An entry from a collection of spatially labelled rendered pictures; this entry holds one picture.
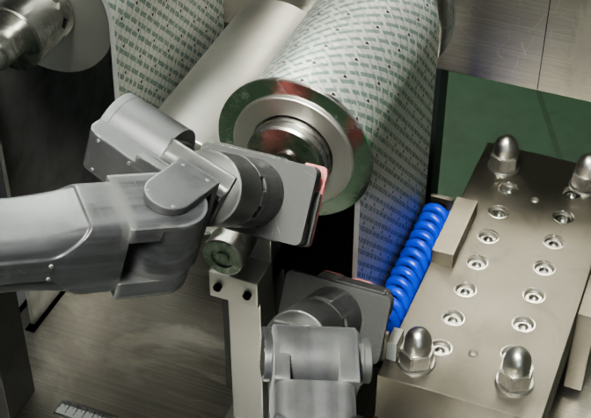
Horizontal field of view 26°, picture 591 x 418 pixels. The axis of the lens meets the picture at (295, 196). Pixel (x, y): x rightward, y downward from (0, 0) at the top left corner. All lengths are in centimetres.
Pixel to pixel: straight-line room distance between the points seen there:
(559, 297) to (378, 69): 33
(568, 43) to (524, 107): 200
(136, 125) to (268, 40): 39
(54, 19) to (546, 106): 237
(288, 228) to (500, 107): 238
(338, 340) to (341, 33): 31
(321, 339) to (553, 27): 52
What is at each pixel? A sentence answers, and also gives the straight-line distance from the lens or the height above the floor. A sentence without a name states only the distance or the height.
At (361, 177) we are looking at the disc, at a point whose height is 124.
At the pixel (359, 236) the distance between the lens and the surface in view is 119.
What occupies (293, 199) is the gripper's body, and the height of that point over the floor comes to 129.
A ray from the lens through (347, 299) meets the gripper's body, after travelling 115.
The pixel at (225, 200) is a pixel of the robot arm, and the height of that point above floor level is 135.
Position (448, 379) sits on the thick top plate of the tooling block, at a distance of 125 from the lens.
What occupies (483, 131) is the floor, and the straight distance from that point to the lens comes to 329.
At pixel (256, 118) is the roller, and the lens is 114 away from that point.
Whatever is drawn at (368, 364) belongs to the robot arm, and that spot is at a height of 120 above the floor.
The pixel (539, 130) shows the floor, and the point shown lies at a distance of 332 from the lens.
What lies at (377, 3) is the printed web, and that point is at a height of 131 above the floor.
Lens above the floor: 195
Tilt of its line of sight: 40 degrees down
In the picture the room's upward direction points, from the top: straight up
